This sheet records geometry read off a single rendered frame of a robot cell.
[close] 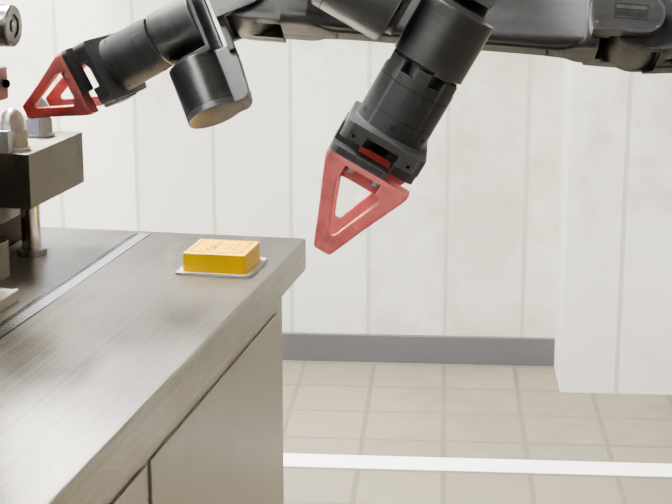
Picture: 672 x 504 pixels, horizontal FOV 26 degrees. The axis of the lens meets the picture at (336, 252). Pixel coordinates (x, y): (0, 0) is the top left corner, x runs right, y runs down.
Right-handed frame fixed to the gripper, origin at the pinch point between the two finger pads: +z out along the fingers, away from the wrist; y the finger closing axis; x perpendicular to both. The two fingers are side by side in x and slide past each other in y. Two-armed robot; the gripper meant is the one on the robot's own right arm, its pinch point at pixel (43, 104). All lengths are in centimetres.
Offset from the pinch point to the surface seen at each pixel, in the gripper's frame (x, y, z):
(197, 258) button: -21.8, 5.7, -4.7
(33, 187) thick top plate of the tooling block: -6.9, 3.8, 7.5
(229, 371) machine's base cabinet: -33.5, -0.3, -4.3
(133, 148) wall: -6, 245, 94
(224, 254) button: -22.7, 6.0, -7.6
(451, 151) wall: -47, 258, 16
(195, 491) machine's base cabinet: -40.7, -13.5, -0.8
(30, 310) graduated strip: -17.7, -11.5, 6.5
